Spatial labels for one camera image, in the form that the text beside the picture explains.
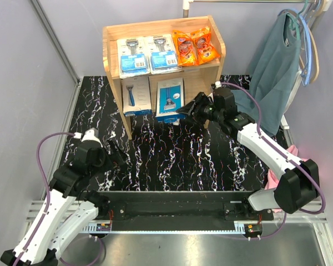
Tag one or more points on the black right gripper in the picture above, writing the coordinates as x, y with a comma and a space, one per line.
201, 100

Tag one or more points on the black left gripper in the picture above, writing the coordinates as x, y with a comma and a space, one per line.
119, 157

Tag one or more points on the blue Harry's razor box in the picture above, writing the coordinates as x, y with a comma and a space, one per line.
170, 98

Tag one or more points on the orange razor pack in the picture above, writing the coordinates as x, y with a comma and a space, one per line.
184, 49
206, 52

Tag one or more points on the white Harry's razor box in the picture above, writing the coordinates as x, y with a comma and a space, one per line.
136, 96

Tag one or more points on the Gillette razor blister pack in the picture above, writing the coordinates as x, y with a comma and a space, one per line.
132, 57

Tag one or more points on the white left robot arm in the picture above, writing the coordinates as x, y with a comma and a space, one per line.
68, 206

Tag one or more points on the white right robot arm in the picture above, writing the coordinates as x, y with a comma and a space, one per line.
248, 133

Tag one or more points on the wooden two-tier shelf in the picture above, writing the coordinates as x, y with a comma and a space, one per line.
196, 78

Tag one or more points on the teal blue t-shirt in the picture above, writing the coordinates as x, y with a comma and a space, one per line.
273, 72

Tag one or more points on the metal clothes rack bar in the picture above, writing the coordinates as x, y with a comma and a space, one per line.
238, 1

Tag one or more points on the pink cloth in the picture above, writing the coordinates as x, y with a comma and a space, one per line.
281, 192

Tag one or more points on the green plastic hanger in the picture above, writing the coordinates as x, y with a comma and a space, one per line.
309, 11

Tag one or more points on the blue plastic hanger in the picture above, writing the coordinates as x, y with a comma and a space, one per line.
309, 65

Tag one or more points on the beige wooden hanger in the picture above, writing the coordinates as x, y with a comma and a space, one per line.
328, 3

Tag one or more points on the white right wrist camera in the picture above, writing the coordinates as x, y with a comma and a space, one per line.
214, 87

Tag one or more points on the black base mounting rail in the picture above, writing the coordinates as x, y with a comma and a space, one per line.
182, 212

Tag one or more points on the aluminium corner frame profile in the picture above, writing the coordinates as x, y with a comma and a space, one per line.
47, 26

